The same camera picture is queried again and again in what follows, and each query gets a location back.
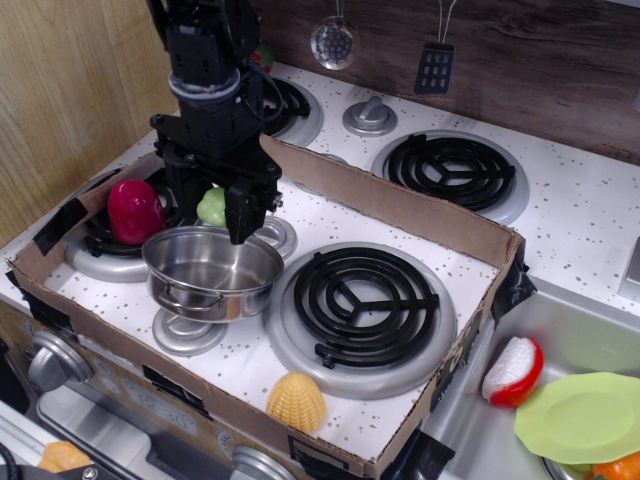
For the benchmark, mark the red toy pepper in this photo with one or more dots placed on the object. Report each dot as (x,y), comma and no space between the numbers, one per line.
(135,212)

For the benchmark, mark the black hanging spatula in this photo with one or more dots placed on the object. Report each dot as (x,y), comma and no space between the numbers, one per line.
(436,61)

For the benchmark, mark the silver centre stove knob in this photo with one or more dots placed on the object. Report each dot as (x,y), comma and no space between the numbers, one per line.
(279,234)

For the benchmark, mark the red toy strawberry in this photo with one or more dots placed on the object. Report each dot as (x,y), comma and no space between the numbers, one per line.
(263,57)

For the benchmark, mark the orange toy vegetable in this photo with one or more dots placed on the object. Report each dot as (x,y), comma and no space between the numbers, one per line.
(626,468)

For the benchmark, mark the yellow toy corn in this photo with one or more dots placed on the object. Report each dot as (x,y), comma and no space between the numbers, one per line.
(296,400)

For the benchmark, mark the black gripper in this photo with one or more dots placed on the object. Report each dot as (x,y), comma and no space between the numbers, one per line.
(219,145)

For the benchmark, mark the front left black burner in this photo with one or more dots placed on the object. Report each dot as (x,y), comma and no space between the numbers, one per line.
(108,247)

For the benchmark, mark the silver stove knob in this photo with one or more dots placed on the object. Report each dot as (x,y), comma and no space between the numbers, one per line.
(372,118)
(56,363)
(249,463)
(279,234)

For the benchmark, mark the black burner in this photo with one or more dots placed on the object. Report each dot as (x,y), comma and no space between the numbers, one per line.
(363,321)
(108,247)
(463,168)
(295,115)

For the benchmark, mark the green plastic plate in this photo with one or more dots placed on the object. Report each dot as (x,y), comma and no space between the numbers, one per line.
(581,419)

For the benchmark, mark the stainless steel pot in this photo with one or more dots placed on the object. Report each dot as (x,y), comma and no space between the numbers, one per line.
(197,273)

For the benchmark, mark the orange toy at bottom left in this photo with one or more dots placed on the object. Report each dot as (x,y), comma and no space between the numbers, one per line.
(61,456)

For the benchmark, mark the front right black burner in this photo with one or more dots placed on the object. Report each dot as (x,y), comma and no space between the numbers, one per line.
(363,321)

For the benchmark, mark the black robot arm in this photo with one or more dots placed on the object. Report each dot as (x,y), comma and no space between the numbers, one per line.
(210,44)

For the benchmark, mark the cardboard fence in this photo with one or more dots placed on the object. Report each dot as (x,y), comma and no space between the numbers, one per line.
(170,397)

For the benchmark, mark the silver hanging strainer spoon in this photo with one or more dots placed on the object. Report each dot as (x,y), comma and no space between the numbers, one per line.
(334,41)

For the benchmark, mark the back right black burner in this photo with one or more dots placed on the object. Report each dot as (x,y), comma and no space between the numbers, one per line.
(463,168)

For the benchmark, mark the silver back stove knob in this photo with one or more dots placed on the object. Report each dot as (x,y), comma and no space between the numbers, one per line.
(372,118)

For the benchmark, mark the red white toy food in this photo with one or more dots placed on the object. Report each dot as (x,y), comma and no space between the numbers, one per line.
(515,374)

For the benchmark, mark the middle silver stove knob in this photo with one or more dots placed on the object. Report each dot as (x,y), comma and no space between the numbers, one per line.
(249,463)

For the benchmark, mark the green toy broccoli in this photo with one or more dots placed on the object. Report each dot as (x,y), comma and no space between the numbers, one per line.
(211,208)

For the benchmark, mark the left silver stove knob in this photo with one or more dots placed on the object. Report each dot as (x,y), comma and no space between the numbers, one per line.
(56,363)

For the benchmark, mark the back left black burner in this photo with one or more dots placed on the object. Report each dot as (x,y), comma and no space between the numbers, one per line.
(295,115)

